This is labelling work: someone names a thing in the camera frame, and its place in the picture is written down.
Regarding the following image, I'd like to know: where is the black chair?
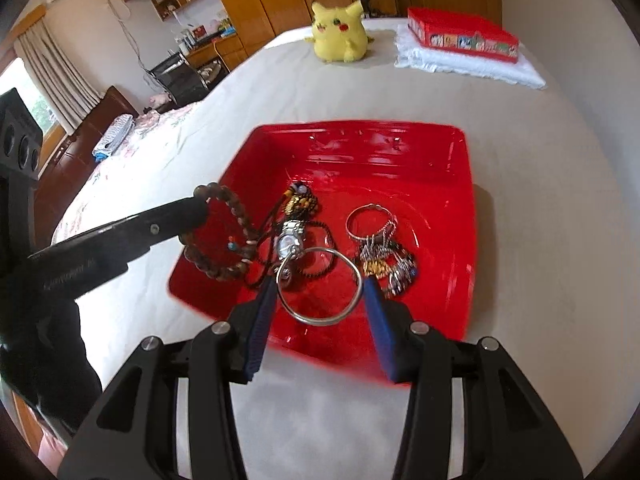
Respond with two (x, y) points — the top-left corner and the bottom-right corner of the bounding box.
(150, 52), (211, 108)

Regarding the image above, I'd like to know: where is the silver key ring with chain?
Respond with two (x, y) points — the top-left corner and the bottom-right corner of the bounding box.
(345, 203), (418, 298)

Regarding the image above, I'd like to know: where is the beige curtain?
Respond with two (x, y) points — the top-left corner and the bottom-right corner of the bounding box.
(12, 20), (101, 133)

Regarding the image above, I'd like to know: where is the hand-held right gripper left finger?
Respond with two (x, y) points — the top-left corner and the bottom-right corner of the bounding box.
(57, 275), (278, 480)

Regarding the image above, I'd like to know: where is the red plastic tray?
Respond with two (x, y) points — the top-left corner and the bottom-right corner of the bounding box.
(167, 120), (478, 386)

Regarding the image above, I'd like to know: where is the brown wooden bead bracelet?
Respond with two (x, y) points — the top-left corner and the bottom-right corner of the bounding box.
(180, 184), (261, 282)

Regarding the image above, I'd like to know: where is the black bead necklace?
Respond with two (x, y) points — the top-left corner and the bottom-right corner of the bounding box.
(245, 180), (336, 288)

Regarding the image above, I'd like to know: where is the floral blanket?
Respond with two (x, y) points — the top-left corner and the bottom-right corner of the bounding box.
(50, 100), (201, 246)

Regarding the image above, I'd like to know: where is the yellow plush toy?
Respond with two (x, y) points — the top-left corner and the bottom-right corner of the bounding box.
(305, 0), (376, 64)

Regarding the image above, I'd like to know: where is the blue striped cloth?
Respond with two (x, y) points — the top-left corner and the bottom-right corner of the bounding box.
(91, 113), (135, 163)

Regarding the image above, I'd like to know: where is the silver wrist watch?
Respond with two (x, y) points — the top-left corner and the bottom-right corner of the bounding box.
(274, 219), (307, 281)

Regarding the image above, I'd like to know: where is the window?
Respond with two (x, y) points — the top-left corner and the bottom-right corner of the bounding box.
(0, 57), (56, 136)

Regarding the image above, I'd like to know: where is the silver bangle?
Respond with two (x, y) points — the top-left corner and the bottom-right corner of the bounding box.
(276, 247), (363, 327)

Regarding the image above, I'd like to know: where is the white folded towel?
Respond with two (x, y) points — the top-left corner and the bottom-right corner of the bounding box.
(394, 22), (547, 91)

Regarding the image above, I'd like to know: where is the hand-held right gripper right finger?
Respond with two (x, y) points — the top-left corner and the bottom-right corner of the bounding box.
(362, 277), (583, 480)

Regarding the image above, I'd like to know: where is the wooden desk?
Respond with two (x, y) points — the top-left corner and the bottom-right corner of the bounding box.
(182, 25), (248, 73)

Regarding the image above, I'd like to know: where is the person's left forearm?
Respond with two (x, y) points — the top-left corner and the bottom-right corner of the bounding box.
(35, 430), (76, 471)

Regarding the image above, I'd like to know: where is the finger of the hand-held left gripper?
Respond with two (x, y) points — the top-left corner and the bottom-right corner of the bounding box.
(27, 195), (211, 306)

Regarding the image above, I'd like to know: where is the dark wooden bed frame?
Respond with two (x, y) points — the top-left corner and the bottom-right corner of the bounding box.
(35, 85), (141, 246)

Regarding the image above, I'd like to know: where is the red printed box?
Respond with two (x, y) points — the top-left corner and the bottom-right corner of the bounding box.
(406, 7), (521, 64)

